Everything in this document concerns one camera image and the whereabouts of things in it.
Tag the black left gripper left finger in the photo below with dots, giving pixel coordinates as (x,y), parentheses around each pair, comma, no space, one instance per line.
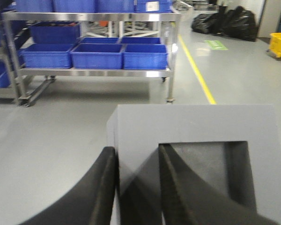
(90,201)

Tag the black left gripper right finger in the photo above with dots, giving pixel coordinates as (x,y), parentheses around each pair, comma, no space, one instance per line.
(186,199)

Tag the gray hollow square base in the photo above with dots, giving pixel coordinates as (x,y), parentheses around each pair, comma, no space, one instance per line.
(234,148)

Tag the blue bin lower shelf right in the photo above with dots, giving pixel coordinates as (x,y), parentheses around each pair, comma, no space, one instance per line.
(145,57)

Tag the blue bin shelf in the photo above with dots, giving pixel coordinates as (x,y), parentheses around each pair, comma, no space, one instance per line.
(55,32)
(48,55)
(145,57)
(97,56)

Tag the blue bin lower shelf middle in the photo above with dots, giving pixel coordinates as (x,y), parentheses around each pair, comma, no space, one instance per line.
(97,56)

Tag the blue bin lower shelf left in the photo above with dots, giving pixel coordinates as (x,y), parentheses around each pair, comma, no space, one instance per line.
(48,55)

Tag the blue bin back shelf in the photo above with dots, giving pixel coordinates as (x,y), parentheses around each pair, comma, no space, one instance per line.
(55,32)

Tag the steel cart with shelves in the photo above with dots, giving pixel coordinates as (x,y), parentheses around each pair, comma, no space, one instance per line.
(33,80)

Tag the yellow mop bucket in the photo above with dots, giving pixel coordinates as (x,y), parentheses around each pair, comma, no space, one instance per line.
(275,45)

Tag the black garbage bags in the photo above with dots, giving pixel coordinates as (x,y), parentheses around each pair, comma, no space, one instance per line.
(237,23)

